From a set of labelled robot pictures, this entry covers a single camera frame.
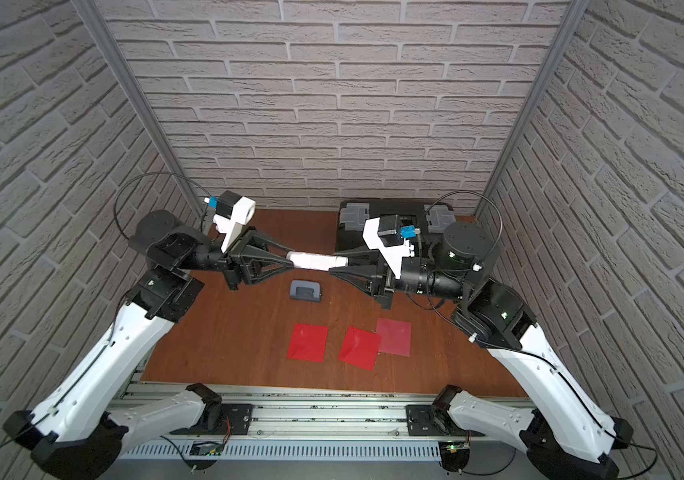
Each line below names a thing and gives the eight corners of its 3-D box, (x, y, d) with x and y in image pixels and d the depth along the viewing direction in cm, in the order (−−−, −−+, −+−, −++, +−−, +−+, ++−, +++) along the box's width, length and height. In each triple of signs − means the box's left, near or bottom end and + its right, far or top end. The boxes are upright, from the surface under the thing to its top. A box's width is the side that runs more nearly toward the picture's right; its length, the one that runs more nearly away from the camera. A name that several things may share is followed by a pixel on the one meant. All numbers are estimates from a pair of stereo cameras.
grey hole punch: (289, 297, 98) (287, 291, 94) (294, 285, 101) (292, 278, 97) (319, 302, 97) (318, 296, 93) (323, 290, 100) (322, 283, 96)
